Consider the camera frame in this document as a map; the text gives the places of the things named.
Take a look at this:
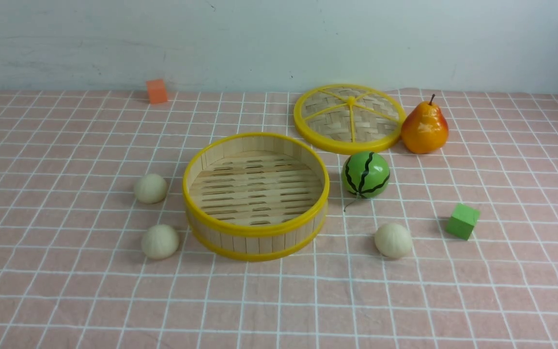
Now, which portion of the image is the white bun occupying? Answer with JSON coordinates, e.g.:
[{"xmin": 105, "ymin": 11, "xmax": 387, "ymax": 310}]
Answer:
[
  {"xmin": 133, "ymin": 173, "xmax": 169, "ymax": 204},
  {"xmin": 141, "ymin": 224, "xmax": 180, "ymax": 260},
  {"xmin": 374, "ymin": 223, "xmax": 413, "ymax": 259}
]

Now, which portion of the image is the bamboo steamer tray yellow rim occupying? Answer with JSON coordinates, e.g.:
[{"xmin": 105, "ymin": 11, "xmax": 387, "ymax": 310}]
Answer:
[{"xmin": 182, "ymin": 132, "xmax": 330, "ymax": 261}]

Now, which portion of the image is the woven bamboo steamer lid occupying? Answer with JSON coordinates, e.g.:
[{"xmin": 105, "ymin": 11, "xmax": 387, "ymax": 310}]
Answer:
[{"xmin": 293, "ymin": 83, "xmax": 406, "ymax": 155}]

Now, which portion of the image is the green toy watermelon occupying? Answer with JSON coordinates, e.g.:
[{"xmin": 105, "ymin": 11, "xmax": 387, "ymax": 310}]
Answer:
[{"xmin": 341, "ymin": 152, "xmax": 390, "ymax": 199}]

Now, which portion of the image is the orange foam cube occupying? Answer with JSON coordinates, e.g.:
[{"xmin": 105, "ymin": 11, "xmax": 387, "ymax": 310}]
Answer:
[{"xmin": 146, "ymin": 78, "xmax": 169, "ymax": 105}]

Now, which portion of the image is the orange toy pear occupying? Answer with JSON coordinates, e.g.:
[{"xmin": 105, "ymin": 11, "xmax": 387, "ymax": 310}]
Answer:
[{"xmin": 401, "ymin": 94, "xmax": 449, "ymax": 154}]

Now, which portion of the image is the green foam cube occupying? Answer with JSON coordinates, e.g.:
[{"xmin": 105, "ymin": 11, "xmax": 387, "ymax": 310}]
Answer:
[{"xmin": 445, "ymin": 203, "xmax": 481, "ymax": 240}]

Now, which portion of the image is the pink checkered tablecloth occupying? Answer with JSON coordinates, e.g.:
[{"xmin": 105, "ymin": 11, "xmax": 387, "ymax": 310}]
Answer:
[{"xmin": 0, "ymin": 91, "xmax": 558, "ymax": 349}]

